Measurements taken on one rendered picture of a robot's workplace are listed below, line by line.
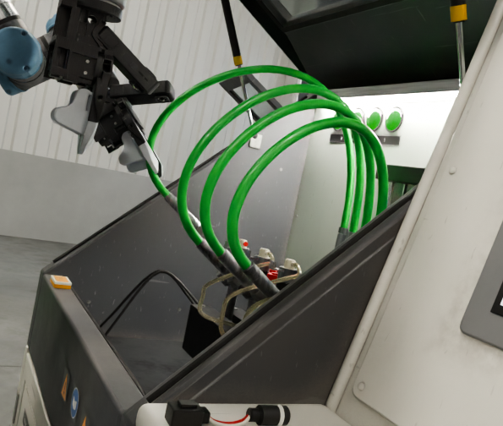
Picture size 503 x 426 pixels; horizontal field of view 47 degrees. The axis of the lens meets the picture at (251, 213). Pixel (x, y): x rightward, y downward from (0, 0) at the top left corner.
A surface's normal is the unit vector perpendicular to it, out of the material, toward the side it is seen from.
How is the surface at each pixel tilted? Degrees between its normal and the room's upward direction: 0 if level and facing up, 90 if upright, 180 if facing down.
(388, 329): 76
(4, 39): 90
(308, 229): 90
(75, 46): 90
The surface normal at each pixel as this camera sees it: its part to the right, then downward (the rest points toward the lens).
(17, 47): 0.26, 0.11
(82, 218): 0.49, 0.15
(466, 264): -0.80, -0.38
